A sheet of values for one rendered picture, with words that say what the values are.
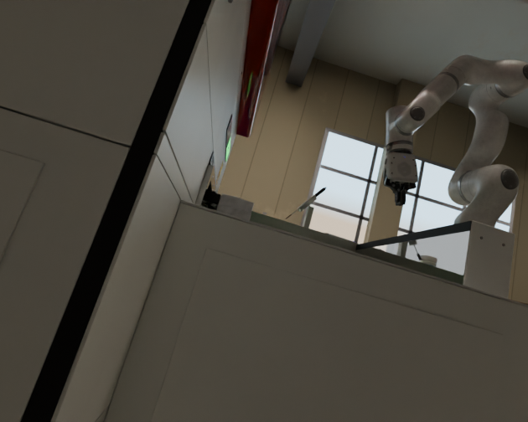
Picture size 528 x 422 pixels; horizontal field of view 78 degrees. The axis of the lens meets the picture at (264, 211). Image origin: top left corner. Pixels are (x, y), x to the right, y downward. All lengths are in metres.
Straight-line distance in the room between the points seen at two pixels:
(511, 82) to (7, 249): 1.42
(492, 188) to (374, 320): 0.78
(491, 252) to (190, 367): 0.58
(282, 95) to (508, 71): 2.90
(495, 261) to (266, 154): 3.12
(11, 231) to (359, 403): 0.49
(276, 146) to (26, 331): 3.50
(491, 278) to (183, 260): 0.57
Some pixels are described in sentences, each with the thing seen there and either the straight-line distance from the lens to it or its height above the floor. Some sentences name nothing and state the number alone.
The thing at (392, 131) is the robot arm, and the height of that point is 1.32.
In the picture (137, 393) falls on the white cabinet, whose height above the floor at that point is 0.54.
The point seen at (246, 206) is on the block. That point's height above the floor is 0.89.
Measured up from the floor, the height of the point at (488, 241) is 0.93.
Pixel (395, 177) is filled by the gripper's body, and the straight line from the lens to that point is 1.13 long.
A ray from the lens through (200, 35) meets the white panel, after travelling 0.40.
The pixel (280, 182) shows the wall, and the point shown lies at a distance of 3.60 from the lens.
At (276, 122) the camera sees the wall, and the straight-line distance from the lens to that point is 3.85.
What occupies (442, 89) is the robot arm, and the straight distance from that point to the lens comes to 1.33.
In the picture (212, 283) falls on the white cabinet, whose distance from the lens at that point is 0.51.
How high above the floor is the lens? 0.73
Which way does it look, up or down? 12 degrees up
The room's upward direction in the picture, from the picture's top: 16 degrees clockwise
